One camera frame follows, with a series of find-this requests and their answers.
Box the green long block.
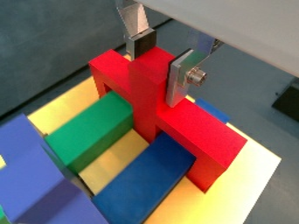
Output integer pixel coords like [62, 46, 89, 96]
[46, 91, 134, 174]

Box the blue long block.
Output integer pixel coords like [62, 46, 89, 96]
[93, 100, 229, 224]

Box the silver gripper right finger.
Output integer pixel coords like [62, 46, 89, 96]
[166, 29, 219, 108]

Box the red cross-shaped block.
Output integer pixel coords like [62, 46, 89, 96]
[89, 47, 248, 192]

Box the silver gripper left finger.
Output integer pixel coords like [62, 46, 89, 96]
[117, 0, 157, 60]

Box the purple cross-shaped block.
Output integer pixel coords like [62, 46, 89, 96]
[0, 115, 109, 224]

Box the black block holder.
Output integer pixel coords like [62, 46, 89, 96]
[273, 78, 299, 122]

